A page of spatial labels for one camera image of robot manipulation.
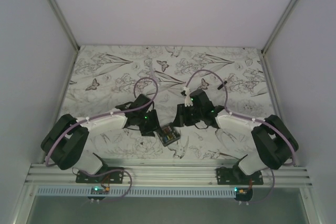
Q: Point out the aluminium mounting rail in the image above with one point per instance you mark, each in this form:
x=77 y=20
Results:
x=170 y=173

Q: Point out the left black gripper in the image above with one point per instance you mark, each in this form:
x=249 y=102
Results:
x=148 y=130

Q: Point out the right green controller board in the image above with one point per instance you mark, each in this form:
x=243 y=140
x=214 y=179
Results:
x=243 y=195

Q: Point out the aluminium frame post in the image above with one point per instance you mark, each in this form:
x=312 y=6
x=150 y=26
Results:
x=279 y=25
x=64 y=24

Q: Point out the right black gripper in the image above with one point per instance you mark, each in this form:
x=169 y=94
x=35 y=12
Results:
x=180 y=118

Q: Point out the green controller board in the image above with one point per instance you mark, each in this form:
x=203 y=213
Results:
x=98 y=193
x=243 y=195

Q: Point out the left green controller board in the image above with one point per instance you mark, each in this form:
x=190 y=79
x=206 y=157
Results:
x=98 y=193

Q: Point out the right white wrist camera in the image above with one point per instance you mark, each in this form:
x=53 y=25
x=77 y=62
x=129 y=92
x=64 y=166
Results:
x=188 y=101

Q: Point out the small black screwdriver bit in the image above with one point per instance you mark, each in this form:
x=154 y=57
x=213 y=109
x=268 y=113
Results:
x=222 y=85

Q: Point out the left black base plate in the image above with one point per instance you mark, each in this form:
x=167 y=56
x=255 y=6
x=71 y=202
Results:
x=109 y=175

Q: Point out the silver open-end wrench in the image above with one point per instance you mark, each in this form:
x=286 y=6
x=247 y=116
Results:
x=148 y=63

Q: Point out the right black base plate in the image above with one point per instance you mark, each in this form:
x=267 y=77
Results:
x=233 y=176

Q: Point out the black fuse box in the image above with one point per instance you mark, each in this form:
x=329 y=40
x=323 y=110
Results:
x=169 y=136

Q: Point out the left aluminium frame post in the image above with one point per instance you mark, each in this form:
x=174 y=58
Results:
x=64 y=24

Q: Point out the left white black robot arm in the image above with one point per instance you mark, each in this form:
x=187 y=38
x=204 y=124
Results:
x=64 y=145

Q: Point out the right aluminium frame post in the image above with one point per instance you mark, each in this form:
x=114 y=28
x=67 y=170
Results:
x=279 y=25

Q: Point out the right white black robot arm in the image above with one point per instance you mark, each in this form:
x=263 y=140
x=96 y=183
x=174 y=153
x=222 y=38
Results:
x=273 y=141

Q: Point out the slotted grey cable duct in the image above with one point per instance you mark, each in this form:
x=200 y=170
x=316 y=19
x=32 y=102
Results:
x=192 y=192

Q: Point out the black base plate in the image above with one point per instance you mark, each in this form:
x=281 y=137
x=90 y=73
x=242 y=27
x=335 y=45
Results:
x=109 y=175
x=233 y=176

